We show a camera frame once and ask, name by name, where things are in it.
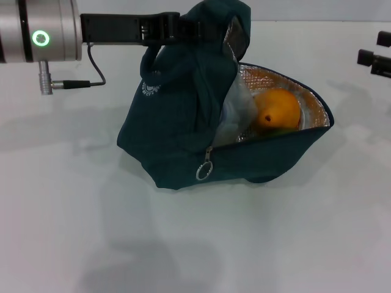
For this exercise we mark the dark teal insulated lunch bag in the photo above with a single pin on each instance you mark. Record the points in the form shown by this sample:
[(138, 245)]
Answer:
[(171, 128)]

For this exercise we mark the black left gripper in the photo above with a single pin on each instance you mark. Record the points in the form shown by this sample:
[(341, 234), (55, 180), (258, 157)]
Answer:
[(110, 29)]

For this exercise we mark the green cucumber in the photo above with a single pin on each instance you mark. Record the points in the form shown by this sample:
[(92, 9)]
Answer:
[(279, 132)]

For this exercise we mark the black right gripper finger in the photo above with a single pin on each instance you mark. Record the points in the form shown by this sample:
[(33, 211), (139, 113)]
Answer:
[(375, 62), (385, 39)]

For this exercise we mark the orange yellow pear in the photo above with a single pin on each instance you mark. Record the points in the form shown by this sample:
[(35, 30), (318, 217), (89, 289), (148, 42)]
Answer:
[(279, 110)]

